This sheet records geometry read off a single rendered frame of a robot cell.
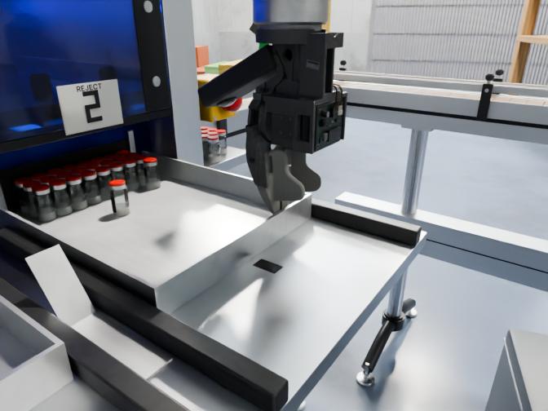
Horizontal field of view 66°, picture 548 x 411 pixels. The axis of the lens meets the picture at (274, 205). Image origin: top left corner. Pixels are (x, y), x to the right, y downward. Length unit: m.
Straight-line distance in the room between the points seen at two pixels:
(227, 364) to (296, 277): 0.15
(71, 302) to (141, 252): 0.12
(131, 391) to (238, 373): 0.07
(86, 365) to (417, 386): 1.36
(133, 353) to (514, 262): 1.17
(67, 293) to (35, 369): 0.09
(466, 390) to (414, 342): 0.24
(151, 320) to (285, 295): 0.13
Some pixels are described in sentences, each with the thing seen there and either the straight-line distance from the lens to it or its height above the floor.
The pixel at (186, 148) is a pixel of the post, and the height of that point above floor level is 0.93.
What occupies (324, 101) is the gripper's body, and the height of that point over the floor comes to 1.05.
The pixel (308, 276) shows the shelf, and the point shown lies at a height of 0.88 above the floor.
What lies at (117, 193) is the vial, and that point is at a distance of 0.59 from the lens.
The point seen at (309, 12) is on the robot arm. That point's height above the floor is 1.13.
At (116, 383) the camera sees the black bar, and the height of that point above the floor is 0.90.
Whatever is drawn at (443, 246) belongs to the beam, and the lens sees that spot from 1.40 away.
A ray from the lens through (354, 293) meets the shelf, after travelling 0.42.
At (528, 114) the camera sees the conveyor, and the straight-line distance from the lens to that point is 1.23.
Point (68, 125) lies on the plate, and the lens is 0.60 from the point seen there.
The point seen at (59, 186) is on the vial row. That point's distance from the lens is 0.62.
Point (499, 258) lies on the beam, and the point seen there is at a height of 0.49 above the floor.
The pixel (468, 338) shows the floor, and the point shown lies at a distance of 1.85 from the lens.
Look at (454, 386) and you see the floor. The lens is 1.65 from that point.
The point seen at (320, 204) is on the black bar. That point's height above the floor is 0.90.
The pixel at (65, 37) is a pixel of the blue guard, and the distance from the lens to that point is 0.59.
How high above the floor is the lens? 1.12
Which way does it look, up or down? 24 degrees down
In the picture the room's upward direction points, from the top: straight up
